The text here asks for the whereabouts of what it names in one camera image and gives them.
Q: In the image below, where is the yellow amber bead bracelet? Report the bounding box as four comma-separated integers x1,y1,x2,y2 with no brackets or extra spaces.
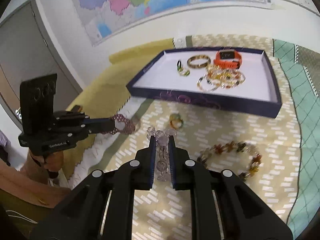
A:
207,64,247,90

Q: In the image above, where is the person's left hand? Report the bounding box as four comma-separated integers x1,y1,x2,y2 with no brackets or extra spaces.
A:
21,150,64,185

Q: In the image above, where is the clear pink crystal bracelet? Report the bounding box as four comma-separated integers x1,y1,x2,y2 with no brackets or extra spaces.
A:
146,125,178,182

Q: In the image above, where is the black camera mount box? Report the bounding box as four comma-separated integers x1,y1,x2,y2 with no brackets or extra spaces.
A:
20,74,57,137

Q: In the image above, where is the orange smart watch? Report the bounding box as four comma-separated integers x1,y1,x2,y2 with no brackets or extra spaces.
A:
213,49,242,69

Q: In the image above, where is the large amber stone bracelet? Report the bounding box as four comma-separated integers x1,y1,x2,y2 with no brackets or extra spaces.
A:
196,141,263,182

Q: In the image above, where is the tortoiseshell amber bangle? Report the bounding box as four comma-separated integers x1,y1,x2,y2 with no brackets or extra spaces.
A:
187,55,211,69

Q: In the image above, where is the black phone orange case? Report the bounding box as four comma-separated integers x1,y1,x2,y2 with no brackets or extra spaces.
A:
71,105,82,112

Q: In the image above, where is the patterned beige bedspread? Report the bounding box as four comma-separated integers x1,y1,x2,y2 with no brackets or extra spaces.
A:
69,33,320,240

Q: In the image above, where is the grey wardrobe door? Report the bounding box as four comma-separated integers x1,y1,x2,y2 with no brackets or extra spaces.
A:
0,0,84,128

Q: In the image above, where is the purple garnet bead bracelet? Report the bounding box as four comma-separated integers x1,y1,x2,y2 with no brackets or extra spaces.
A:
101,113,137,135

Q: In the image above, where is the yellow checked bedsheet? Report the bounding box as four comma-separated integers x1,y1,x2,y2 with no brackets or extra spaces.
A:
62,38,174,189

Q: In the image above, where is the dark blue jewelry box tray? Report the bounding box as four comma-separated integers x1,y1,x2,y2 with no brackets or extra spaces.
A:
126,47,282,118

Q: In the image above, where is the orange green jade ring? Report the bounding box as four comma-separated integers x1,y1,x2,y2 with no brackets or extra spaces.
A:
169,113,185,130

